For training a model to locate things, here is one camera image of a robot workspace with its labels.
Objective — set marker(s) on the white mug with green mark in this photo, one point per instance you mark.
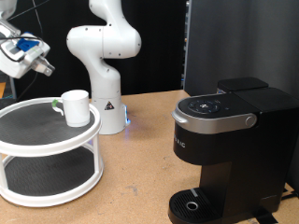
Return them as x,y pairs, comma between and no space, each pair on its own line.
76,109

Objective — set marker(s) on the white two tier turntable rack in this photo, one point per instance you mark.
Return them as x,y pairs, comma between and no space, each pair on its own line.
46,146

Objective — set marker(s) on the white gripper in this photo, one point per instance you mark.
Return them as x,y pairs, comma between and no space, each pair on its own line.
14,67

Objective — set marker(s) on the orange background object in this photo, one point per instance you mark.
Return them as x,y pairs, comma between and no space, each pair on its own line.
2,89

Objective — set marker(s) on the grey metal frame post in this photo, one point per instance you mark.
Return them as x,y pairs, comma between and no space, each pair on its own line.
13,88

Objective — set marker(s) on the black Keurig coffee machine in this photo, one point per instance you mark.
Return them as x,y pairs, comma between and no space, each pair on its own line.
243,149

